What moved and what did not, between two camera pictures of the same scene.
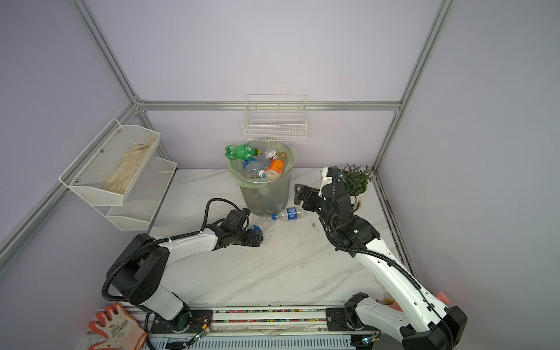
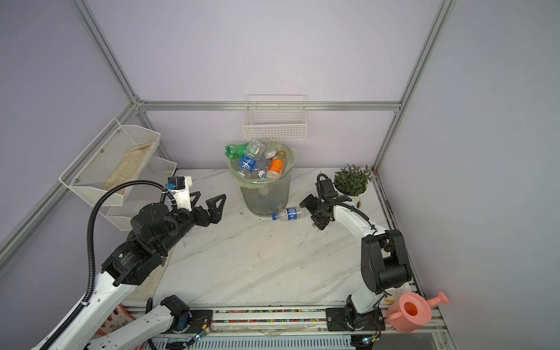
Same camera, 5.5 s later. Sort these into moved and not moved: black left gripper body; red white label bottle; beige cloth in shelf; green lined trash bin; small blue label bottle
Moved: small blue label bottle; black left gripper body
Not moved: red white label bottle; beige cloth in shelf; green lined trash bin
